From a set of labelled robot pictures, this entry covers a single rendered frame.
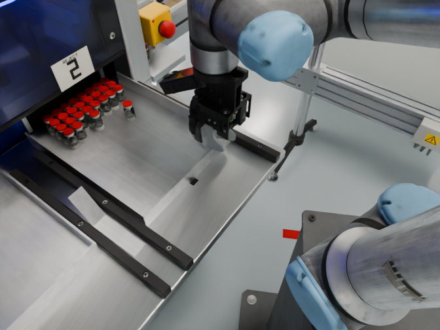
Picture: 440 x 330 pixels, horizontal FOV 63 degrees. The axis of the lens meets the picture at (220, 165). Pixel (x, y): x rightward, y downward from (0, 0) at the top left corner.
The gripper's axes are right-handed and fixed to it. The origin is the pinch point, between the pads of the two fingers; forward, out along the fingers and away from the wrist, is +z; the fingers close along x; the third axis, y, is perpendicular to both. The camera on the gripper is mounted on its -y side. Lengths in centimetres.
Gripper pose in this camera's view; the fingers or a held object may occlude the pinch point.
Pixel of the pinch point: (207, 144)
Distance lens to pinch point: 71.7
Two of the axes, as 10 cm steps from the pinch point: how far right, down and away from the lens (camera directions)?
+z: 0.0, 6.3, 7.7
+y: 8.1, 4.6, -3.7
